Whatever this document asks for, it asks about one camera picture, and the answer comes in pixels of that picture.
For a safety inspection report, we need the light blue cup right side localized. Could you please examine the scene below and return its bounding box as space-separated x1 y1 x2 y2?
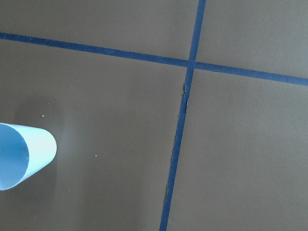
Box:
0 123 57 191

